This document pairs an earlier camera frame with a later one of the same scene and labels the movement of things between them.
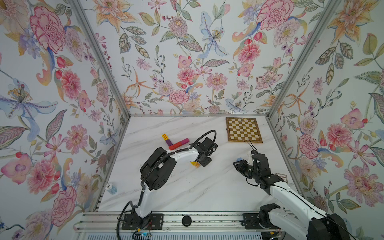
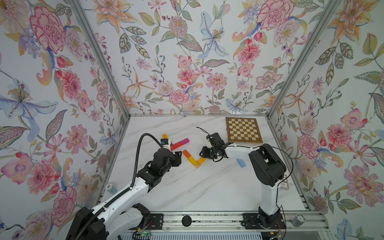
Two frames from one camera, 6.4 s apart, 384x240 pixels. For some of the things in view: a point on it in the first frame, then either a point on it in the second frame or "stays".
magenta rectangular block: (185, 141) stays
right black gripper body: (257, 175) -> (210, 153)
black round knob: (186, 220) stays
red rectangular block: (175, 146) stays
